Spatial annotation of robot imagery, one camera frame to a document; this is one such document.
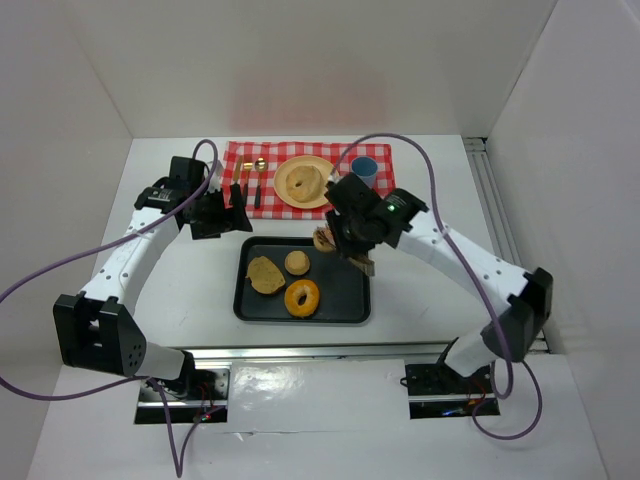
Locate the small round bun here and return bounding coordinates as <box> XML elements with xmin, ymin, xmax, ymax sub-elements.
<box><xmin>312</xmin><ymin>227</ymin><xmax>336</xmax><ymax>253</ymax></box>

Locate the pale bagel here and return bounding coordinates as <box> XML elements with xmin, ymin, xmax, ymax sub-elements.
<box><xmin>285</xmin><ymin>165</ymin><xmax>323</xmax><ymax>203</ymax></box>

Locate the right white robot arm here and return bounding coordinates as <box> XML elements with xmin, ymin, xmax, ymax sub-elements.
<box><xmin>325</xmin><ymin>183</ymin><xmax>553</xmax><ymax>377</ymax></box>

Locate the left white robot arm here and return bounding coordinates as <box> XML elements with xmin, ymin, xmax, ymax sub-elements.
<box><xmin>53</xmin><ymin>185</ymin><xmax>252</xmax><ymax>383</ymax></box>

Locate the brown bread slice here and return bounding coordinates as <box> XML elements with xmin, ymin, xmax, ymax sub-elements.
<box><xmin>246</xmin><ymin>256</ymin><xmax>286</xmax><ymax>295</ymax></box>

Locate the red checkered cloth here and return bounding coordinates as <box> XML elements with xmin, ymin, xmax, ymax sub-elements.
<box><xmin>221</xmin><ymin>141</ymin><xmax>395</xmax><ymax>220</ymax></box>

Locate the black baking tray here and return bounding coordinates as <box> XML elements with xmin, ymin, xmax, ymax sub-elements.
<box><xmin>233</xmin><ymin>236</ymin><xmax>371</xmax><ymax>324</ymax></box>

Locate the beige round plate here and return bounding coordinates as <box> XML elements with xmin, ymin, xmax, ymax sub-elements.
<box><xmin>273</xmin><ymin>155</ymin><xmax>333</xmax><ymax>209</ymax></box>

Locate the small round muffin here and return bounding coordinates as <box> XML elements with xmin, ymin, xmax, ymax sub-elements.
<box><xmin>284</xmin><ymin>250</ymin><xmax>311</xmax><ymax>276</ymax></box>

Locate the blue cup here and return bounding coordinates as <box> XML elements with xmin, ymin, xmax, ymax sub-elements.
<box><xmin>350</xmin><ymin>156</ymin><xmax>378</xmax><ymax>188</ymax></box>

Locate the orange glazed donut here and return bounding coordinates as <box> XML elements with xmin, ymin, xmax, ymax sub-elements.
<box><xmin>284</xmin><ymin>279</ymin><xmax>320</xmax><ymax>318</ymax></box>

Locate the gold knife black handle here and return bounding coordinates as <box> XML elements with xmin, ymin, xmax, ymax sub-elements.
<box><xmin>230</xmin><ymin>155</ymin><xmax>244</xmax><ymax>194</ymax></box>

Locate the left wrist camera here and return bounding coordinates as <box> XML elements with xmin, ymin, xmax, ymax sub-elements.
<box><xmin>166</xmin><ymin>156</ymin><xmax>206</xmax><ymax>196</ymax></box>

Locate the gold fork black handle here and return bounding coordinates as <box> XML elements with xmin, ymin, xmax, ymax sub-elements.
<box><xmin>242</xmin><ymin>156</ymin><xmax>254</xmax><ymax>204</ymax></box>

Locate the gold spoon black handle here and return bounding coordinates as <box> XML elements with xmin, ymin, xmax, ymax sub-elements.
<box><xmin>254</xmin><ymin>157</ymin><xmax>268</xmax><ymax>210</ymax></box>

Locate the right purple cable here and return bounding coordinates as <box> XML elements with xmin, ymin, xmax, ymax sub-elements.
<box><xmin>328</xmin><ymin>132</ymin><xmax>545</xmax><ymax>440</ymax></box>

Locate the purple cable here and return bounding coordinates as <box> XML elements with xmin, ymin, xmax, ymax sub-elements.
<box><xmin>328</xmin><ymin>132</ymin><xmax>545</xmax><ymax>440</ymax></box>
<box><xmin>0</xmin><ymin>138</ymin><xmax>226</xmax><ymax>479</ymax></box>

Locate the aluminium rail front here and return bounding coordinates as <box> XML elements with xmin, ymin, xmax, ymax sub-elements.
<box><xmin>183</xmin><ymin>342</ymin><xmax>448</xmax><ymax>362</ymax></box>

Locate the aluminium rail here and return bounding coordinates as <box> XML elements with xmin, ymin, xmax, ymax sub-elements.
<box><xmin>183</xmin><ymin>342</ymin><xmax>448</xmax><ymax>362</ymax></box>
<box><xmin>462</xmin><ymin>135</ymin><xmax>551</xmax><ymax>355</ymax></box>

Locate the aluminium rail right side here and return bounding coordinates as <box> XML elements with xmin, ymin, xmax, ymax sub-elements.
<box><xmin>462</xmin><ymin>135</ymin><xmax>551</xmax><ymax>355</ymax></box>

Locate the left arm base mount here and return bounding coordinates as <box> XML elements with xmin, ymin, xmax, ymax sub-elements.
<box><xmin>134</xmin><ymin>365</ymin><xmax>231</xmax><ymax>425</ymax></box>

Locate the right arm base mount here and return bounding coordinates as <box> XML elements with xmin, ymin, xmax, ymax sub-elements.
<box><xmin>399</xmin><ymin>363</ymin><xmax>500</xmax><ymax>419</ymax></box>

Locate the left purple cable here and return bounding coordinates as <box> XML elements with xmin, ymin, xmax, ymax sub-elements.
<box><xmin>0</xmin><ymin>138</ymin><xmax>226</xmax><ymax>479</ymax></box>

